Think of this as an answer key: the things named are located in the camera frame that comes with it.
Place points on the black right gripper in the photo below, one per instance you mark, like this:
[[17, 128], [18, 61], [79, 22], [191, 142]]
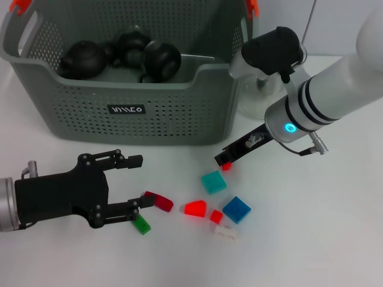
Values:
[[243, 146]]

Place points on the dark red curved brick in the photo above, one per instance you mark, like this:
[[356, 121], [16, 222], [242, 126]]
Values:
[[163, 203]]

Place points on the small red brick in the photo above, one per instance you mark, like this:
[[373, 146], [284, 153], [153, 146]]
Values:
[[226, 166], [216, 216]]

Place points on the dark clay teapot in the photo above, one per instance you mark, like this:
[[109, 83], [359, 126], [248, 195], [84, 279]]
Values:
[[86, 58]]

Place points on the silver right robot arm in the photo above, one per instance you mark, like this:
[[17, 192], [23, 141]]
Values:
[[329, 83]]

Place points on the glass teacup with black sleeve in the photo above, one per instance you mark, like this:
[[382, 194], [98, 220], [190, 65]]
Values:
[[161, 61], [131, 48]]

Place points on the glass teapot with black lid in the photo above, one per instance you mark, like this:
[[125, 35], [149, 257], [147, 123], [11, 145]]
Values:
[[254, 101]]

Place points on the long white brick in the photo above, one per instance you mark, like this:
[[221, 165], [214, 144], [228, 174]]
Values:
[[226, 233]]

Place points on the grey-green perforated storage bin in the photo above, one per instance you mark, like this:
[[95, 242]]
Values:
[[149, 125]]

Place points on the blue square plate brick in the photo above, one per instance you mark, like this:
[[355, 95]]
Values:
[[237, 209]]

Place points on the bright red slope brick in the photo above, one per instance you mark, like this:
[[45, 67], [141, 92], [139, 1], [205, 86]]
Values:
[[196, 208]]

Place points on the teal square plate brick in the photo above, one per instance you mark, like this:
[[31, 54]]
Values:
[[213, 182]]

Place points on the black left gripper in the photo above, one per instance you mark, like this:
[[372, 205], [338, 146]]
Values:
[[60, 194]]

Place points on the green two-stud brick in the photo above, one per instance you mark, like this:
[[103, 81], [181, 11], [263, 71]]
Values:
[[144, 224]]

